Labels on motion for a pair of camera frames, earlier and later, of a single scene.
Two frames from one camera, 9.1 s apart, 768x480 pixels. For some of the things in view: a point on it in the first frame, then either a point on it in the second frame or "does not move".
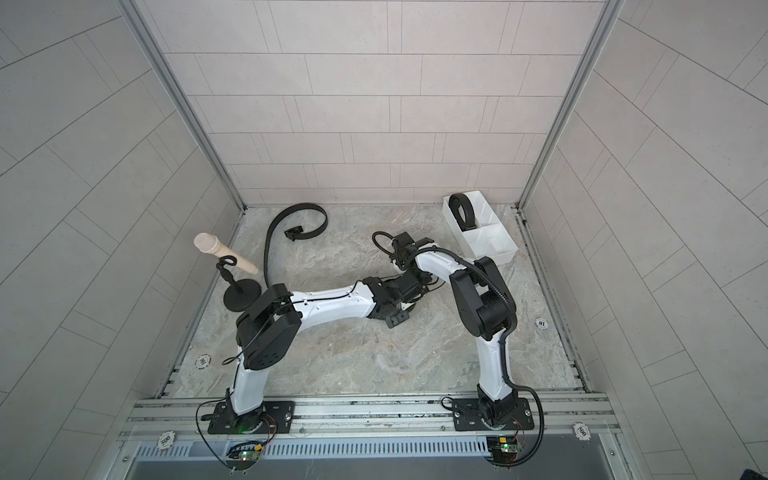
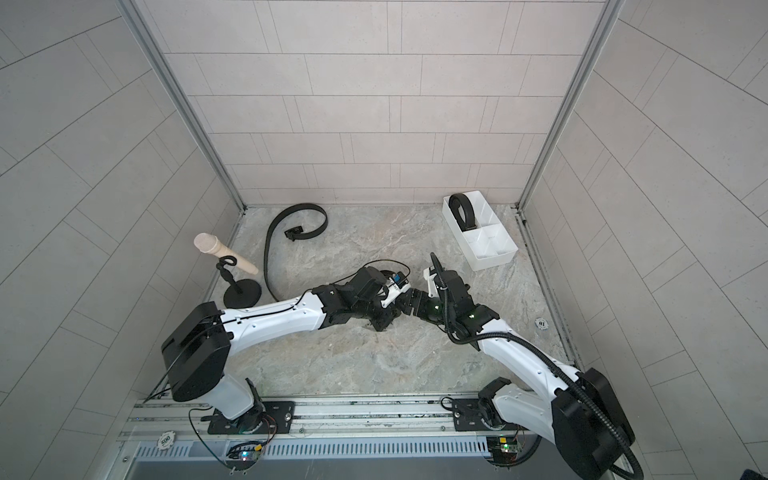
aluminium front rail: x=416 y=418 does not move
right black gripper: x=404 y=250 -> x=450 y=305
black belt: x=294 y=233 does not move
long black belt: x=454 y=203 does not move
